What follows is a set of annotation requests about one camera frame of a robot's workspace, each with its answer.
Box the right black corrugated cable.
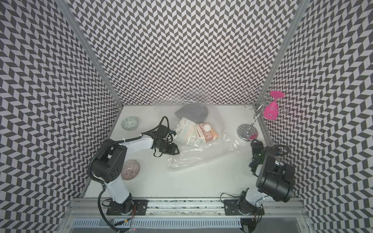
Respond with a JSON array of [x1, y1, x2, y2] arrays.
[[265, 145, 291, 158]]

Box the black corrugated cable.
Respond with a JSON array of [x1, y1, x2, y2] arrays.
[[87, 135, 143, 184], [265, 145, 291, 158]]

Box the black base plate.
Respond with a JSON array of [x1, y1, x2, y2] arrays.
[[223, 199, 265, 216], [106, 200, 149, 216]]

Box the grey towel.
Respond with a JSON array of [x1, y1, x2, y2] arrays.
[[175, 103, 209, 123]]

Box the pink plastic wine glass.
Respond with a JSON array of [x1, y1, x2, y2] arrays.
[[263, 91, 285, 120]]

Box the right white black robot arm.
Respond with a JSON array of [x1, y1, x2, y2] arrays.
[[237, 139, 295, 215]]

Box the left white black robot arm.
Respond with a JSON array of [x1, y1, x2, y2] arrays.
[[87, 124, 180, 215]]

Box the chrome wire glass rack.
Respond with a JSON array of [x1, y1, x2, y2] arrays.
[[237, 93, 288, 141]]

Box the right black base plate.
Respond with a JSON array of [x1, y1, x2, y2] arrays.
[[223, 199, 265, 216]]

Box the aluminium mounting rail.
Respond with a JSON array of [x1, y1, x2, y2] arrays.
[[64, 197, 308, 218]]

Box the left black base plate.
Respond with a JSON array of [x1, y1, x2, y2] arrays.
[[106, 200, 149, 216]]

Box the clear plastic vacuum bag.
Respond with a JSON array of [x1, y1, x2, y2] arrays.
[[153, 98, 241, 171]]

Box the left black corrugated cable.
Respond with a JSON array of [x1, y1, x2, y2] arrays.
[[87, 135, 143, 184]]

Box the green patterned small bowl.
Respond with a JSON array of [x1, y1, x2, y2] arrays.
[[121, 116, 139, 131]]

